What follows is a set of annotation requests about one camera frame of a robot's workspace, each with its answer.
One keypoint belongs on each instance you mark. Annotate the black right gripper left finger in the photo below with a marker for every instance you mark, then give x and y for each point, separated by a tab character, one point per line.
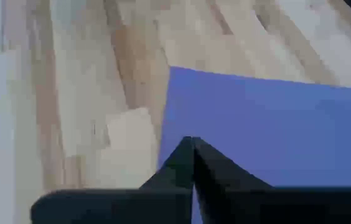
116	205

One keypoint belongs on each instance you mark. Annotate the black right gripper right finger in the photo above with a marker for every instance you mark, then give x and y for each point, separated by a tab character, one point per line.
256	205

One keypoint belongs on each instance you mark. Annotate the purple paper sheet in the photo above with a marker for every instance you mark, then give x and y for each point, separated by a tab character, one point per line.
272	124

